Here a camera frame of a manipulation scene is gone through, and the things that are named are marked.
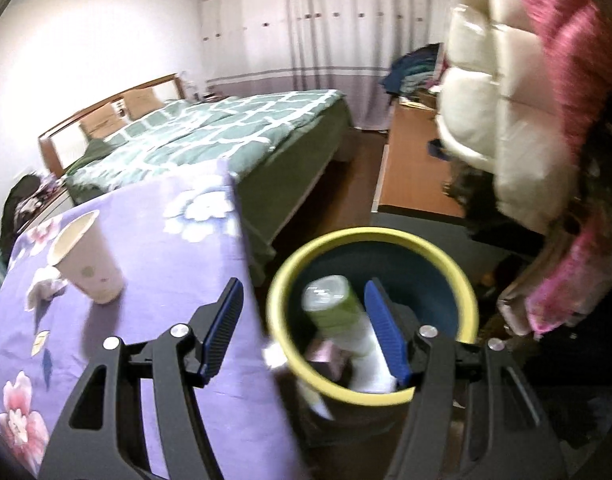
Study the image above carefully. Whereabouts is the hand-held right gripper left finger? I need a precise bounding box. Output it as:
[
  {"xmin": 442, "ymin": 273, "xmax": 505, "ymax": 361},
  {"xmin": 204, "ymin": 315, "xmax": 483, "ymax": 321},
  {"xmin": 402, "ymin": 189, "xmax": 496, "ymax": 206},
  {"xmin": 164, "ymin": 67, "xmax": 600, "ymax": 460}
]
[{"xmin": 38, "ymin": 276, "xmax": 245, "ymax": 480}]

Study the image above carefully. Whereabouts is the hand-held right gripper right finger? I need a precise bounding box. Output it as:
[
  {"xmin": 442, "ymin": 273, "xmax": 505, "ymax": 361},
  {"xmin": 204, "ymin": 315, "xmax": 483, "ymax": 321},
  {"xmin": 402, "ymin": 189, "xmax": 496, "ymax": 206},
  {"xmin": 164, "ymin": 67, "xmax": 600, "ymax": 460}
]
[{"xmin": 363, "ymin": 280, "xmax": 569, "ymax": 480}]

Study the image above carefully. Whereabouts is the green and white container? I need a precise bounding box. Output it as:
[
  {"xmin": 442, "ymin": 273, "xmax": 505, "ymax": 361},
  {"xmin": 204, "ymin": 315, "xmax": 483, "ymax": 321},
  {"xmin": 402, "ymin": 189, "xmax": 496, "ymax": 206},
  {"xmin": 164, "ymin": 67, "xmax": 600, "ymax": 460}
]
[{"xmin": 301, "ymin": 275, "xmax": 399, "ymax": 395}]

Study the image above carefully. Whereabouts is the yellow-rimmed blue waste bin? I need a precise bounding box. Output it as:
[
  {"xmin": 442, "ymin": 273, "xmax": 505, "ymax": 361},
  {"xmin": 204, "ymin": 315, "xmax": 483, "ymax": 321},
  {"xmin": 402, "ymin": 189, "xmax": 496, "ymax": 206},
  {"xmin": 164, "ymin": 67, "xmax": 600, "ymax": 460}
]
[{"xmin": 266, "ymin": 227, "xmax": 480, "ymax": 448}]

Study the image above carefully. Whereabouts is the purple floral tablecloth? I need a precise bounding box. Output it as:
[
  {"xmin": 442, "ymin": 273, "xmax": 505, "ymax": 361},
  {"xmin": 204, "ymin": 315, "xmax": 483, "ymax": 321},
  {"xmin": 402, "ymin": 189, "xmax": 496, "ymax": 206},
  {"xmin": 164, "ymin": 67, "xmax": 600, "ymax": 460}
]
[{"xmin": 0, "ymin": 162, "xmax": 307, "ymax": 480}]

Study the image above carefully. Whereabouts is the beige bag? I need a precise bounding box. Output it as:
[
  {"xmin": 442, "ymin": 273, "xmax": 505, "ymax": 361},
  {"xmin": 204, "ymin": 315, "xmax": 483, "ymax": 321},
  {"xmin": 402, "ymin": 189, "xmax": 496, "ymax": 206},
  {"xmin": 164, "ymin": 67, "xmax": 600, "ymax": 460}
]
[{"xmin": 498, "ymin": 260, "xmax": 551, "ymax": 337}]

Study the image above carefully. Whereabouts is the white dotted paper cup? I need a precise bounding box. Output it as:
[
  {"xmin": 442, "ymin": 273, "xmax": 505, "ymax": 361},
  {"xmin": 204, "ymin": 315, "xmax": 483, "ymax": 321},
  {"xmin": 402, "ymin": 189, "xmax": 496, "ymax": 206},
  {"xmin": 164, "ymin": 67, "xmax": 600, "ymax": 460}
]
[{"xmin": 47, "ymin": 210, "xmax": 126, "ymax": 305}]

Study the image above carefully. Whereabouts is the wooden desk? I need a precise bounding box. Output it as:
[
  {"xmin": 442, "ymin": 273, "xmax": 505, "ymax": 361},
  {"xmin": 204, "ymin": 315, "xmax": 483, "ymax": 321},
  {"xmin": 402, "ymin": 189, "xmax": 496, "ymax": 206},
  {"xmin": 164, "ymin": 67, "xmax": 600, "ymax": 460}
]
[{"xmin": 371, "ymin": 97, "xmax": 469, "ymax": 221}]

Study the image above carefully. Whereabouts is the wooden bed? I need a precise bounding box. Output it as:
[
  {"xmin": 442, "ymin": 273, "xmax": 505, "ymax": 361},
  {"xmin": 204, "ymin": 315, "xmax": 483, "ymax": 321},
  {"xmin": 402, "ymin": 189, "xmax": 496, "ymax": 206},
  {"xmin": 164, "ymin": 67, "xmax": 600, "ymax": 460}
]
[{"xmin": 38, "ymin": 74, "xmax": 357, "ymax": 286}]

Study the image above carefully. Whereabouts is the pink fuzzy garment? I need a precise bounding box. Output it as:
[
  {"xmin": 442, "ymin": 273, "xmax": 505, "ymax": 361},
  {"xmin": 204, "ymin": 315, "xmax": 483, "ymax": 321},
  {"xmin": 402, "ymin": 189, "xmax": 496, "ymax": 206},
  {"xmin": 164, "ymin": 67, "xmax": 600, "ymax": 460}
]
[{"xmin": 528, "ymin": 215, "xmax": 606, "ymax": 332}]

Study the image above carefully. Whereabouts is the green plaid quilt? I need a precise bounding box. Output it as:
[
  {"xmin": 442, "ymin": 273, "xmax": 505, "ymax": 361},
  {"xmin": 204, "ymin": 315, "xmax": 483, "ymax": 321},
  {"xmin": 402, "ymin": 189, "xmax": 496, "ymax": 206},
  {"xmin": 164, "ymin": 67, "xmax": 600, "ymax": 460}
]
[{"xmin": 66, "ymin": 89, "xmax": 347, "ymax": 193}]

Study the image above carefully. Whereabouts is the black clothes heap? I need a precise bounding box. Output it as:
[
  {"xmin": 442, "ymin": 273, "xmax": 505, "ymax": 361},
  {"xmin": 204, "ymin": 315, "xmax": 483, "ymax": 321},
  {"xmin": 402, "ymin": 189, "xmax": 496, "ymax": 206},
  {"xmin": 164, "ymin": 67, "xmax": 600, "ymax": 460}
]
[{"xmin": 0, "ymin": 172, "xmax": 59, "ymax": 261}]

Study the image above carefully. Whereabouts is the white puffer jacket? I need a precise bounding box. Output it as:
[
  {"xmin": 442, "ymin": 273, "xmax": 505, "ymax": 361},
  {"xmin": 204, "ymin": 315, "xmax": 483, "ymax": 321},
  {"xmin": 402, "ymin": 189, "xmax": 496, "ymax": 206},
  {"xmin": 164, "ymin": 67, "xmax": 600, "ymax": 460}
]
[{"xmin": 436, "ymin": 0, "xmax": 579, "ymax": 233}]

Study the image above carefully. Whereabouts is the pile of folded clothes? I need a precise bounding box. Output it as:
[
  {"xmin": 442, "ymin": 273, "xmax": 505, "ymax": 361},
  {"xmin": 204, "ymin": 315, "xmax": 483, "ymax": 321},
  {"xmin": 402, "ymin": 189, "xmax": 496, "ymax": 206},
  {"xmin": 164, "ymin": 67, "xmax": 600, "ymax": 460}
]
[{"xmin": 383, "ymin": 42, "xmax": 447, "ymax": 106}]

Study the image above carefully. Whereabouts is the white and mauve curtain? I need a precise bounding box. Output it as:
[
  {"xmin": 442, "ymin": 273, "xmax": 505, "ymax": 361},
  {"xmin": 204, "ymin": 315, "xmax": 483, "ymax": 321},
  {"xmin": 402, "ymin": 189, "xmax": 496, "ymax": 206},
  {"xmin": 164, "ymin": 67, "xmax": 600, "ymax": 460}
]
[{"xmin": 196, "ymin": 0, "xmax": 449, "ymax": 131}]

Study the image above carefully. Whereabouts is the pink ribbed garment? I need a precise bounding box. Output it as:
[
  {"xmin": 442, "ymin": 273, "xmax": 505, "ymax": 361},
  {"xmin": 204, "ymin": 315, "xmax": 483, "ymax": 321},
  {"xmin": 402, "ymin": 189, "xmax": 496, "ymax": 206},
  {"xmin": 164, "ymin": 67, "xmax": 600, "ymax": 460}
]
[{"xmin": 516, "ymin": 0, "xmax": 612, "ymax": 151}]

